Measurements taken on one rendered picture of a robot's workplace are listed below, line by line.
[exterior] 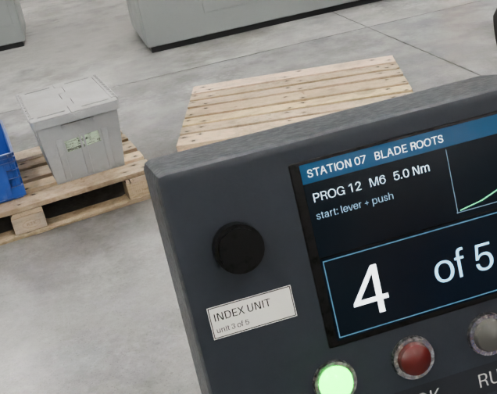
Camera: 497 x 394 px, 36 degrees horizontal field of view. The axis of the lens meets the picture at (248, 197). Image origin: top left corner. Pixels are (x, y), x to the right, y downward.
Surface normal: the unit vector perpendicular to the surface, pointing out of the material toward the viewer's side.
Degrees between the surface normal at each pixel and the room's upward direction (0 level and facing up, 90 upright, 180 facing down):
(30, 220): 90
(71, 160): 95
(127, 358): 0
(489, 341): 77
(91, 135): 95
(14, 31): 90
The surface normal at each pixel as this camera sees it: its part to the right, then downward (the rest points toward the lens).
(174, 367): -0.17, -0.90
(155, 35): 0.25, 0.36
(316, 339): 0.20, 0.12
